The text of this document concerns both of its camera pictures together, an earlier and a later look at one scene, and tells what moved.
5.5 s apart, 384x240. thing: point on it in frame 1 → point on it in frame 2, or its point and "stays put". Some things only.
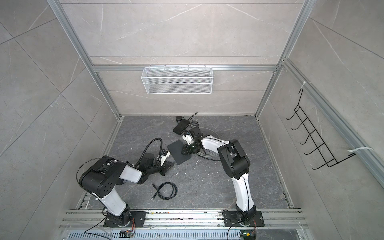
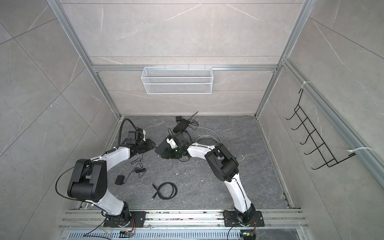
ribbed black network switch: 180,127 stays put
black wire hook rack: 321,147 stays put
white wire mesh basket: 177,80 stays put
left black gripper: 166,166 → 150,145
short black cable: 160,196 stays put
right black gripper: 187,150 → 169,155
